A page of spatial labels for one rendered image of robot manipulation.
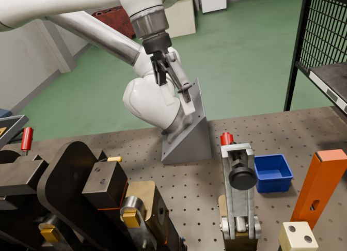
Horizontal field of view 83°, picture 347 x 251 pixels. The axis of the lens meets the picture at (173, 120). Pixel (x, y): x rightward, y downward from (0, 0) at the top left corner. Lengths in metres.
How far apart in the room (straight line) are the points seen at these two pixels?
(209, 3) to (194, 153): 5.83
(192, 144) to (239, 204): 0.53
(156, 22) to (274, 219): 0.68
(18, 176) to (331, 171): 0.44
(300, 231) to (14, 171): 0.46
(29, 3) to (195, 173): 0.80
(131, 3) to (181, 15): 4.46
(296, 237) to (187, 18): 4.82
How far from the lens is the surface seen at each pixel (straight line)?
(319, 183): 0.31
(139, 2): 0.52
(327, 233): 0.80
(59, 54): 4.95
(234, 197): 0.31
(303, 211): 0.37
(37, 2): 0.76
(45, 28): 4.87
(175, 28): 5.05
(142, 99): 0.77
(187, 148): 0.84
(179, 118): 0.81
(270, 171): 0.87
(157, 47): 0.53
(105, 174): 0.41
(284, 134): 1.02
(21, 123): 0.66
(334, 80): 0.76
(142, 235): 0.42
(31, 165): 0.41
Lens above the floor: 1.40
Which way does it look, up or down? 38 degrees down
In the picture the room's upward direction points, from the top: 16 degrees counter-clockwise
